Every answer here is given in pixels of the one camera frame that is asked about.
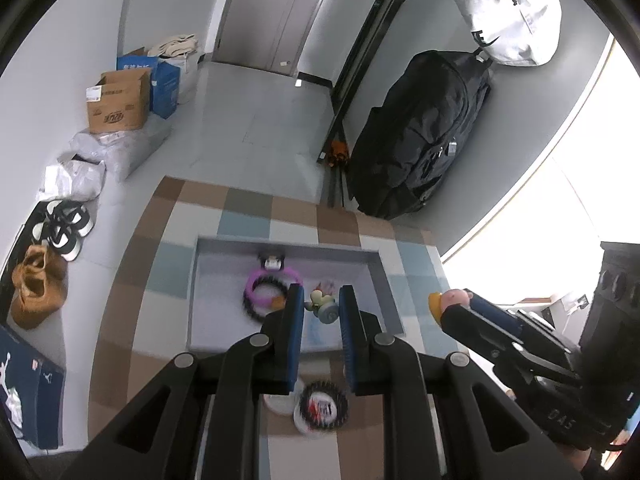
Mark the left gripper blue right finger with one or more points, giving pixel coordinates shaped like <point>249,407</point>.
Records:
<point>380,364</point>

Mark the small red pink charm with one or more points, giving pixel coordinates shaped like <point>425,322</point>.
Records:
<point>322,294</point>

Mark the black coat rack stand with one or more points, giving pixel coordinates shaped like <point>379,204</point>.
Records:
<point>334,151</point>

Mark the checkered plaid table cloth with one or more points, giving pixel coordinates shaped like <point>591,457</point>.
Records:
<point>180,285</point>

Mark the person's right hand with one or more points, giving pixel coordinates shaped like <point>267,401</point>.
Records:
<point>589,463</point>

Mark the brown cardboard box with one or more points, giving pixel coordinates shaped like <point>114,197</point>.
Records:
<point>119,101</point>

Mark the white plastic bags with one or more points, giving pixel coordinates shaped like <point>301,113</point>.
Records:
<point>79,173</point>

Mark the navy jordan shoe box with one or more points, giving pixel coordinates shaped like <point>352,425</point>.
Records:
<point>31,392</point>

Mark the small black white clip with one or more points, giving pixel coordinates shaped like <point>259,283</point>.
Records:
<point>271,259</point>

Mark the white hanging bag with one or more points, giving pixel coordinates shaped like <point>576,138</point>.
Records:
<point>516,33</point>

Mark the grey door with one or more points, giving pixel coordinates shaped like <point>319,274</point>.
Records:
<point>265,35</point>

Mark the blue cardboard box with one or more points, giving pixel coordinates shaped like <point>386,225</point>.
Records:
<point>165,80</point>

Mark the black white sandals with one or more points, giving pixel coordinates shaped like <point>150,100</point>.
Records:
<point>64,224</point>

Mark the pink pig figurine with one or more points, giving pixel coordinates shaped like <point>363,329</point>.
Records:
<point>439,302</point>

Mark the black hanging backpack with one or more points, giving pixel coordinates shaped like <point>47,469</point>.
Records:
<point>410,141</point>

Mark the tan boots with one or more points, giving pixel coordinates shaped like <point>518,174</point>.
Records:
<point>39,286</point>

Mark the printed white round disc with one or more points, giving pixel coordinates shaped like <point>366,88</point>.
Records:
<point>320,412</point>

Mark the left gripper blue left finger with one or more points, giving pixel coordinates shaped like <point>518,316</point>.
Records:
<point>263,363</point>

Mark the beige cloth bag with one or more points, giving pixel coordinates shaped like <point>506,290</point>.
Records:
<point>182,51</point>

